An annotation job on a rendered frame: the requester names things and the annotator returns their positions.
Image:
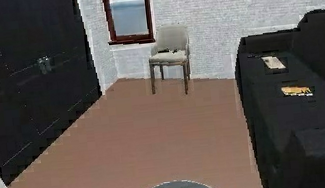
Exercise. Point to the black remote control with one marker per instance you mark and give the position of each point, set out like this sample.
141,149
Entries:
167,51

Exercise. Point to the yellow book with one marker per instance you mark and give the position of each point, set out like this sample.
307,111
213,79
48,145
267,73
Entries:
296,90

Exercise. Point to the beige armchair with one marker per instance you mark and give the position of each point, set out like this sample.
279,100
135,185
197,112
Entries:
169,47

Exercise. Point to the black room door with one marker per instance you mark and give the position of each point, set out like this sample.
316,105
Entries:
25,79

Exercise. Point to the red framed window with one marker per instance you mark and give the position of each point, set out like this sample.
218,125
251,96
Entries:
128,15

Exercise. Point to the black sofa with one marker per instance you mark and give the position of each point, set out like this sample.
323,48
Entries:
306,107

